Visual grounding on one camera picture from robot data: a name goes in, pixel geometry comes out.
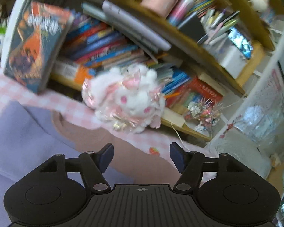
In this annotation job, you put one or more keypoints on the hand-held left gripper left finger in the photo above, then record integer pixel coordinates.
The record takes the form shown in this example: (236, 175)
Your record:
(106, 157)

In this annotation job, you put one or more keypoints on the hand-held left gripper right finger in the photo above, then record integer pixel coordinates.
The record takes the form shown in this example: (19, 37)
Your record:
(177, 157)

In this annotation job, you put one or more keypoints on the purple and pink sweater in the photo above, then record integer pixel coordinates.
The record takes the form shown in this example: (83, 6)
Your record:
(21, 141)

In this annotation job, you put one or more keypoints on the paper flower ornament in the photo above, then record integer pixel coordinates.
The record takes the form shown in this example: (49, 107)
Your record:
(203, 112)

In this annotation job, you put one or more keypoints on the white and pink plush bunny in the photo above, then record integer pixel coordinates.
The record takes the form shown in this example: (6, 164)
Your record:
(127, 97)

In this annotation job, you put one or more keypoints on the row of colourful books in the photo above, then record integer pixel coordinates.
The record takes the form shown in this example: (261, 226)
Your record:
(104, 49)

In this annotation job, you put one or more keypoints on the white storage box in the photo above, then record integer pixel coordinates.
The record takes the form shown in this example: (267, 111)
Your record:
(232, 60)

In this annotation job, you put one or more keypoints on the white and wood bookshelf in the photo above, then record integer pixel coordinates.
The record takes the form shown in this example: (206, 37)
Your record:
(252, 61)

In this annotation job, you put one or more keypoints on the black box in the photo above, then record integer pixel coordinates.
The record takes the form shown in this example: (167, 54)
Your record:
(191, 27)

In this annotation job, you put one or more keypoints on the blue holographic box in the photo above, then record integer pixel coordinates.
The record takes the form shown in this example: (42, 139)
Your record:
(241, 42)

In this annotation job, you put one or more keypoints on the white tablet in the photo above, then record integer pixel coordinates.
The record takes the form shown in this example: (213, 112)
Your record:
(137, 28)

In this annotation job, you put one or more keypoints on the fantasy novel with dragon cover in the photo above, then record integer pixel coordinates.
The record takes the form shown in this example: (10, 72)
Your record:
(33, 45)

